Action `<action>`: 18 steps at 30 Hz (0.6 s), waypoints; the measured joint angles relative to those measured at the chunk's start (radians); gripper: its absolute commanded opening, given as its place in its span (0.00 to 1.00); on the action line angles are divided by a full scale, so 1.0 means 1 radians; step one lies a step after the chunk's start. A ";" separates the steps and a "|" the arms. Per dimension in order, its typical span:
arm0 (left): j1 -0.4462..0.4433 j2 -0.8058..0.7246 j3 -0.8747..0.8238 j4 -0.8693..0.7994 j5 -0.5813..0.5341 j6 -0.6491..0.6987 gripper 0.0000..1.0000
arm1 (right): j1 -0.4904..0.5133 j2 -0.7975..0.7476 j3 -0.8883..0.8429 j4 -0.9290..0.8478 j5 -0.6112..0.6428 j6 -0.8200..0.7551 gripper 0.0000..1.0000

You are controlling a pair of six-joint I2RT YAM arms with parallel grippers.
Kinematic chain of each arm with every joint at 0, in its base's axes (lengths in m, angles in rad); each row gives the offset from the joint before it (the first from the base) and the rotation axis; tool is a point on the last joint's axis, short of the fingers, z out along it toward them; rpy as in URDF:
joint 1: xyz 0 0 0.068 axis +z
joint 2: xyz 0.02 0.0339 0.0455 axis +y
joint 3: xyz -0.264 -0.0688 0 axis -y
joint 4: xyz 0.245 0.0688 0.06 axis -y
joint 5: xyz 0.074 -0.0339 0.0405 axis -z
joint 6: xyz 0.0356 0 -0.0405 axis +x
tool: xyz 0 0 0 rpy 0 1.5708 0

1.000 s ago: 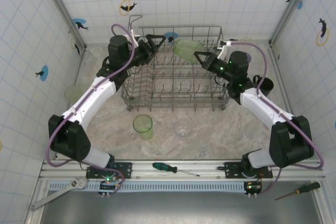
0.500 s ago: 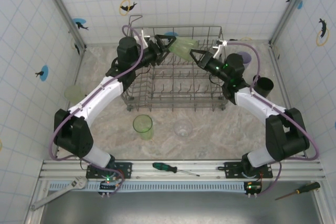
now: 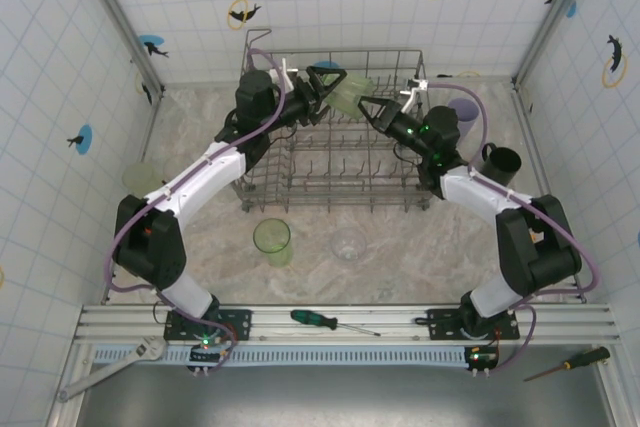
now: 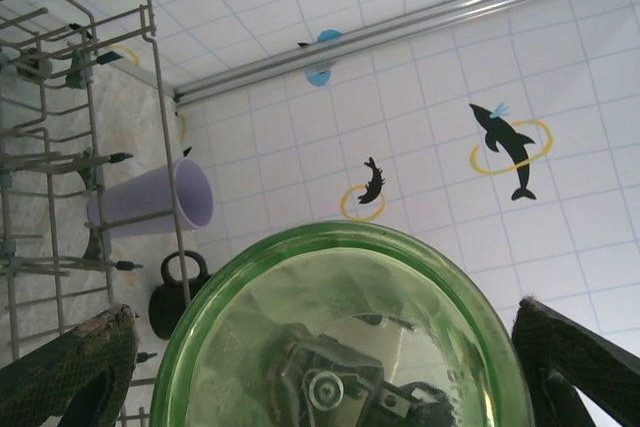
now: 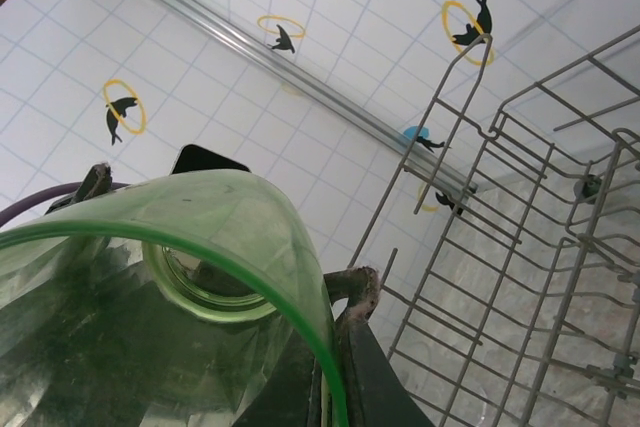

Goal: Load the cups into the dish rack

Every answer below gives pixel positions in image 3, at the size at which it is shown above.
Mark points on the purple plastic cup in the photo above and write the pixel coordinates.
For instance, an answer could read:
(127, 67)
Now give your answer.
(467, 112)

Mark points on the pale green textured cup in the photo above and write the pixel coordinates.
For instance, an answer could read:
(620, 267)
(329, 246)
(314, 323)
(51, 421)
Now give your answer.
(352, 94)
(137, 177)

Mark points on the black mug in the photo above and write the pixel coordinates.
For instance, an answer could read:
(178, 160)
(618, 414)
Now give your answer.
(502, 167)

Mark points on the clear green tumbler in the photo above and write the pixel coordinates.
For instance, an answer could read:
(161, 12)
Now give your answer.
(272, 242)

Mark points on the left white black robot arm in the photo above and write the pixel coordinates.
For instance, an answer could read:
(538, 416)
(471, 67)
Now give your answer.
(200, 182)

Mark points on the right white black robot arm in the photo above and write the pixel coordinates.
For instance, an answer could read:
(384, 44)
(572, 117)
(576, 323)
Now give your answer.
(475, 192)

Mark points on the blue oval shark sticker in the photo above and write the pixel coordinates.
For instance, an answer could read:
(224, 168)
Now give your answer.
(150, 42)

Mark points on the blue oval fish sticker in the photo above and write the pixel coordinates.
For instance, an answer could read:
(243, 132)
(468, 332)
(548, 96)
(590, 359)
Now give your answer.
(86, 139)

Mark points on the black control board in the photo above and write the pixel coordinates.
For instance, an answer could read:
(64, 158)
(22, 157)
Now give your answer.
(480, 358)
(205, 354)

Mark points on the black yellow screwdriver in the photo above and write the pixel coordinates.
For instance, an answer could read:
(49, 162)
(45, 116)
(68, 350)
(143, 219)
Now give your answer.
(590, 357)

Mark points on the steel adjustable wrench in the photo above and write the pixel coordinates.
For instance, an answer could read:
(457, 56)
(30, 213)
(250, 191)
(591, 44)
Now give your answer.
(145, 349)

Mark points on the aluminium frame post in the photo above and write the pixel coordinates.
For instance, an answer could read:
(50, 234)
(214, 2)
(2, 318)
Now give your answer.
(537, 47)
(121, 22)

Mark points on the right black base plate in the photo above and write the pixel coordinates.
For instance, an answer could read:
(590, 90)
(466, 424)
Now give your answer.
(440, 322)

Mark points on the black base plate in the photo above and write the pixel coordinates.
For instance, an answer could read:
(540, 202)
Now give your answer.
(240, 322)
(440, 322)

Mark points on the aluminium mounting rail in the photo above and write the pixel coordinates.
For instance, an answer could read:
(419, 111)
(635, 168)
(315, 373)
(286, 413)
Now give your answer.
(400, 332)

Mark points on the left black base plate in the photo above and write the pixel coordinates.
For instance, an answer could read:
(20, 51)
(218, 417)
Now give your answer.
(240, 322)

